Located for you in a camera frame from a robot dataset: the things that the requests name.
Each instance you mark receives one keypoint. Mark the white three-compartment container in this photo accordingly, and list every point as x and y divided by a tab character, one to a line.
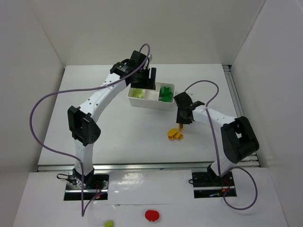
151	98

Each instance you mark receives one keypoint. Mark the aluminium rail right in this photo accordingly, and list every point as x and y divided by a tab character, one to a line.
236	99

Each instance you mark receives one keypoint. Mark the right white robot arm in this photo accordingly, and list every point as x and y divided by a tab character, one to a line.
216	121

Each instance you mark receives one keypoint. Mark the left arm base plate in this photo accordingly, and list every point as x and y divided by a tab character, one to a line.
96	186

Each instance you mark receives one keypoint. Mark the red round lego piece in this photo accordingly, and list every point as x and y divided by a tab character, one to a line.
152	215

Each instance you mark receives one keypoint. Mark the yellow oval lego plate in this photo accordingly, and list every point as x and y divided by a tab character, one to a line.
172	134

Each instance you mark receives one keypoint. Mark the yellow black striped lego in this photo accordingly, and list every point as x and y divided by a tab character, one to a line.
180	127

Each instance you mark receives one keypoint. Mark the aluminium rail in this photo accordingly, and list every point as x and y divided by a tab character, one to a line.
131	167
236	99

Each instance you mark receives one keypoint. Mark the light green lego 2x2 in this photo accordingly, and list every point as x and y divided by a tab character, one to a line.
138	91

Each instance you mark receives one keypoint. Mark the lime lego on front shelf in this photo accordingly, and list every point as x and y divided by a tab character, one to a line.
109	223

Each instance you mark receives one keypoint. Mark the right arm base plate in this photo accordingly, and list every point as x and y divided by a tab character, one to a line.
207	186

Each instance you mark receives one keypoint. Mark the yellow lego small brick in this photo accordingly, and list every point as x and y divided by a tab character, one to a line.
179	136

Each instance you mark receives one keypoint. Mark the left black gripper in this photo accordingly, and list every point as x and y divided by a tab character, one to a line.
147	77

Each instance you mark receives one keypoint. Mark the aluminium rail front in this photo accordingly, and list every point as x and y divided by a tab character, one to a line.
131	167

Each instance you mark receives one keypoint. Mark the dark green lego 2x2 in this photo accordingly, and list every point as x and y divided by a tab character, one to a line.
165	91
166	99

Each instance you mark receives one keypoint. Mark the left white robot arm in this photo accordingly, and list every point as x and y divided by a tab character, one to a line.
134	72

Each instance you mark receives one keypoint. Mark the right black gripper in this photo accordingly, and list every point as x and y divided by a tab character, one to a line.
182	114

